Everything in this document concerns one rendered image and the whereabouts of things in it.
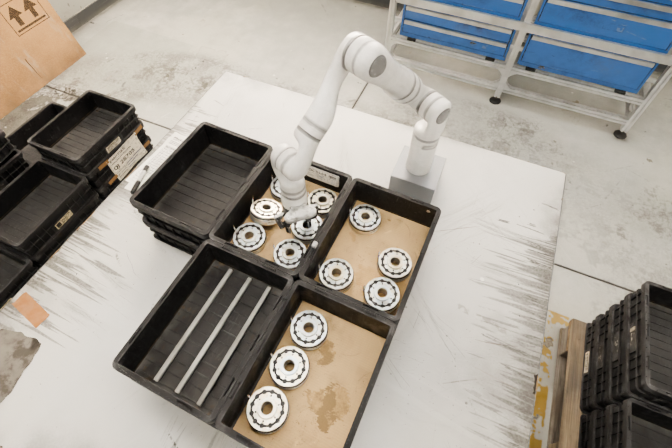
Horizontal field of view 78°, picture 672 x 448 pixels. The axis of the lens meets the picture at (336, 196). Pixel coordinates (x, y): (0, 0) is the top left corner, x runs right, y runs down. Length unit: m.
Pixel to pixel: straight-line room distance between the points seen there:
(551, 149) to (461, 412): 2.07
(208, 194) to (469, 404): 1.04
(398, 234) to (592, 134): 2.15
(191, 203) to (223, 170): 0.17
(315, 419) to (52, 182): 1.77
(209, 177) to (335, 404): 0.86
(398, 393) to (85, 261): 1.12
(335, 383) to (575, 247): 1.78
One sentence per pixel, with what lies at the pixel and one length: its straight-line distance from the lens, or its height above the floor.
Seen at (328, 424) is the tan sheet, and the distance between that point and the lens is 1.18.
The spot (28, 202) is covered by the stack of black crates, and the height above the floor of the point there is 0.38.
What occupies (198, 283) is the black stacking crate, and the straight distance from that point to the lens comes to 1.34.
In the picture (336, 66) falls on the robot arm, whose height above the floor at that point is 1.37.
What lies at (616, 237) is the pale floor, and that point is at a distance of 2.81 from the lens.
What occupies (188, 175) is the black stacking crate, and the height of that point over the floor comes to 0.83.
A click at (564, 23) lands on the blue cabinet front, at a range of 2.93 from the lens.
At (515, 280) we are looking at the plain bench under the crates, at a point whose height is 0.70.
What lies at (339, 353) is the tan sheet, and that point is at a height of 0.83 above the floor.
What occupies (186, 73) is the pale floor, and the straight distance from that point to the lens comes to 3.45.
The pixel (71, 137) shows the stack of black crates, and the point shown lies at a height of 0.49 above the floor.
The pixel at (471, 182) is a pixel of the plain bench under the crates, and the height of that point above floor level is 0.70.
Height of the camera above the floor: 2.00
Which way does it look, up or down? 54 degrees down
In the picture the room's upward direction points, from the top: 1 degrees clockwise
